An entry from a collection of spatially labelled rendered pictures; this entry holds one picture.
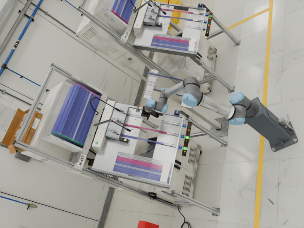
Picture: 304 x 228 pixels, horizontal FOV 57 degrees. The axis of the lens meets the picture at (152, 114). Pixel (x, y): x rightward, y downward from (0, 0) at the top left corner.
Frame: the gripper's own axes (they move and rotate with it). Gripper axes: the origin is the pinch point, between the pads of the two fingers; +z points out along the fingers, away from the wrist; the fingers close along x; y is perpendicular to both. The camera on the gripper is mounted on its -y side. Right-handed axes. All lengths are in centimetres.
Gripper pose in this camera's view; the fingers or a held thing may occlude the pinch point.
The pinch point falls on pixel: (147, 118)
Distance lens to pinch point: 268.8
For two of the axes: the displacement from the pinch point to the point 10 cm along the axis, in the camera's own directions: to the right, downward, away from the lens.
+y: -9.6, -2.7, -0.3
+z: -1.4, 4.1, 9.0
